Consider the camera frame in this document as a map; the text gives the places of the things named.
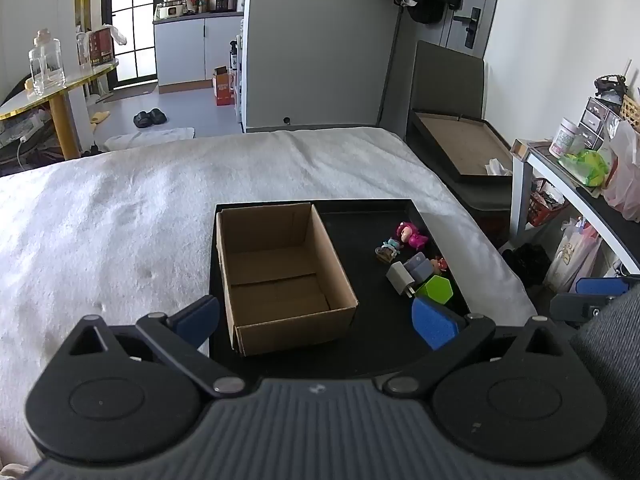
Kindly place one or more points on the white side table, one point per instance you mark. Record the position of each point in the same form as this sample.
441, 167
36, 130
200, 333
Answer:
545, 160

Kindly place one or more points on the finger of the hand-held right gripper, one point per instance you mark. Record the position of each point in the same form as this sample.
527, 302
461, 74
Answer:
600, 285
580, 306

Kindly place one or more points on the white kitchen appliance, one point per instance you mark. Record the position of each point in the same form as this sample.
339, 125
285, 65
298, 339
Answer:
169, 11

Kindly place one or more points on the white floor mat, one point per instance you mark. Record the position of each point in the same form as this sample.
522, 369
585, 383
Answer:
150, 137

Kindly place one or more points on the large flat cardboard box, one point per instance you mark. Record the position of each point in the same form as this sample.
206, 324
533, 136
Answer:
447, 75

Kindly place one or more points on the white tissue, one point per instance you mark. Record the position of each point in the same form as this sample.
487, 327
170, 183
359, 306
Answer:
499, 167

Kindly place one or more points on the black tray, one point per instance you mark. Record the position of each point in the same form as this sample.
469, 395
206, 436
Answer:
372, 322

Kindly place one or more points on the brown cardboard box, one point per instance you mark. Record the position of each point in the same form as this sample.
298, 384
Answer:
280, 265

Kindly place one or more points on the round gold table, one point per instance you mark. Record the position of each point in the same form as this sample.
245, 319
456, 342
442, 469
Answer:
61, 91

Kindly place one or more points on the black framed glass door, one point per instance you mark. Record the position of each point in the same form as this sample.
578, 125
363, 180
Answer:
131, 20

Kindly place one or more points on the grey charger plug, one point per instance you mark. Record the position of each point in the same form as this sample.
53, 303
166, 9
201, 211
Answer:
398, 276

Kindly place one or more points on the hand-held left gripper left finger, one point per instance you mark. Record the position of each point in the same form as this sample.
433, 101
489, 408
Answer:
200, 316

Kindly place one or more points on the green hexagonal block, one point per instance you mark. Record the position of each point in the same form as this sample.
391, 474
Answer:
435, 290

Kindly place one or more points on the clear glass jar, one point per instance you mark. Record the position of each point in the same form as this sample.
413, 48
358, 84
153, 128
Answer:
47, 65

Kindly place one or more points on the dark spray bottle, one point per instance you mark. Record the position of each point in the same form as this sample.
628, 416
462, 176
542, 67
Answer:
233, 55

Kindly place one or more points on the small drawer organiser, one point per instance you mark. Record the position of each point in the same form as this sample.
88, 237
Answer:
597, 115

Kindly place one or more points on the black rice cooker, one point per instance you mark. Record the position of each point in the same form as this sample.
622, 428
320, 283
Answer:
222, 1

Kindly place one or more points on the black slippers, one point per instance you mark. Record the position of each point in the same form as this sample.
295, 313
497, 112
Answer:
149, 118

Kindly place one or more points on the wicker basket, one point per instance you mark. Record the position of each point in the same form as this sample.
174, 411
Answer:
631, 112

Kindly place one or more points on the black door lock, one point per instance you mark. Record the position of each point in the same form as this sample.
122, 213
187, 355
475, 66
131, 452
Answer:
470, 25

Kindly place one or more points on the white bed blanket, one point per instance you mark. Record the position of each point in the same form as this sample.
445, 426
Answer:
125, 210

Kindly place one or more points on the red box with white cloth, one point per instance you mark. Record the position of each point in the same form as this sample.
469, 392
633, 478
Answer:
101, 46

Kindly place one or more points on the black ornate object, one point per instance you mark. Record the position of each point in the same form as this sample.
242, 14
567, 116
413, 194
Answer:
611, 85

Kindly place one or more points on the grey block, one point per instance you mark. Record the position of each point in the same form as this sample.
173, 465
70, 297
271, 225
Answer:
421, 266

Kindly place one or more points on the white kitchen cabinet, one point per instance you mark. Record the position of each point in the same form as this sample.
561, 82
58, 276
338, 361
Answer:
180, 50

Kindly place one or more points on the pink doll figure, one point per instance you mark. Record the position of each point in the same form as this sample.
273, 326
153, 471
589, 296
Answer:
410, 235

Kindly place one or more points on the small brown and blue figure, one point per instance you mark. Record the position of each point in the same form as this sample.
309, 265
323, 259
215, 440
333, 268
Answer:
387, 251

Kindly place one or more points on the pink plastic bag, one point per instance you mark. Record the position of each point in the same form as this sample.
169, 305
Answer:
625, 180

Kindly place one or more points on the orange cardboard box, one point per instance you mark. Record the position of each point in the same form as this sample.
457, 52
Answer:
223, 87

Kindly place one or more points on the white canister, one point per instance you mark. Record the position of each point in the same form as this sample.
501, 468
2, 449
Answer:
562, 137

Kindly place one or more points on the red basket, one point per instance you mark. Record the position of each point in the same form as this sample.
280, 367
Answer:
545, 205

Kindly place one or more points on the green plastic bag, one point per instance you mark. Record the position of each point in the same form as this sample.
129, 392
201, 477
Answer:
587, 167

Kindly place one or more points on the black bag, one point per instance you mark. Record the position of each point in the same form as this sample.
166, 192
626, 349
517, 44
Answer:
527, 262

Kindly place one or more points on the small red figure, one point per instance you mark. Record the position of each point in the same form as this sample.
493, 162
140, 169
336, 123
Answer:
440, 264

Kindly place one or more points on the white shopping bag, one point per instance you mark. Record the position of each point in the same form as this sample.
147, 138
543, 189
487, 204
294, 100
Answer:
570, 257

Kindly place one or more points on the black framed brown board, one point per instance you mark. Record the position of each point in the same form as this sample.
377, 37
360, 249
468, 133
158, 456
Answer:
455, 142

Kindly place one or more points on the yellow slippers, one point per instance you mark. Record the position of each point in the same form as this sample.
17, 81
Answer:
100, 117

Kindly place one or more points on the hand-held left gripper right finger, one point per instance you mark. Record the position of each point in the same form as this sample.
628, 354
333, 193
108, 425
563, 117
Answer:
432, 324

